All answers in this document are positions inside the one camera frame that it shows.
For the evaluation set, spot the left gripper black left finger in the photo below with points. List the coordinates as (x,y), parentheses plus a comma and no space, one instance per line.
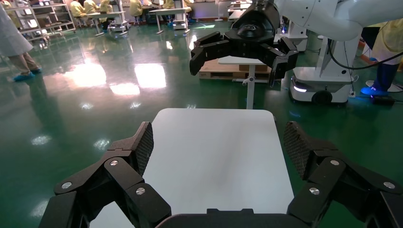
(119,170)

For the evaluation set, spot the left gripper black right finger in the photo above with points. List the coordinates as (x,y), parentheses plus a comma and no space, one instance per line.
(327,176)

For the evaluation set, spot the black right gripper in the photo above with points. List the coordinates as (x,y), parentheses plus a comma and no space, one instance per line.
(252,34)

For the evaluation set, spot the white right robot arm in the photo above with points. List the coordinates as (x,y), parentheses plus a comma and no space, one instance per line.
(330,15)

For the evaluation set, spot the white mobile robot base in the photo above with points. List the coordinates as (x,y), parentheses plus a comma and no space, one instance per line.
(321,85)

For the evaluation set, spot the black floor power box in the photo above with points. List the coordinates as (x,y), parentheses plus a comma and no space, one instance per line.
(382,100)

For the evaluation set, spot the wooden pallet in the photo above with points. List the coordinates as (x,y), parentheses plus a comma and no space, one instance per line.
(217,70)

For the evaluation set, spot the white work table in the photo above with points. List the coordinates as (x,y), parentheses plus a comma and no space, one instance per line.
(170,10)
(236,15)
(105,14)

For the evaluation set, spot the white machine cabinet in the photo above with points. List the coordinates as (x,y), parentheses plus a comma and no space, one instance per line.
(300,37)

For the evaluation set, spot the seated person in yellow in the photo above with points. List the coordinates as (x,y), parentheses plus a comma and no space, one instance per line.
(136,8)
(90,6)
(77,8)
(168,3)
(105,6)

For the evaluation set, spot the person with blue trousers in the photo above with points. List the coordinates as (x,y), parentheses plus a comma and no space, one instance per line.
(390,41)

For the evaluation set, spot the white storage shelf rack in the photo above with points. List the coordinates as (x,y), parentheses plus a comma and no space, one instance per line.
(47,19)

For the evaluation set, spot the person in grey coat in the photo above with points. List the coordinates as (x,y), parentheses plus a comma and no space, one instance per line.
(12,37)

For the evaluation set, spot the small white pedestal table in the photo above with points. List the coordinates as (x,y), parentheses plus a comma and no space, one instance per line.
(239,60)

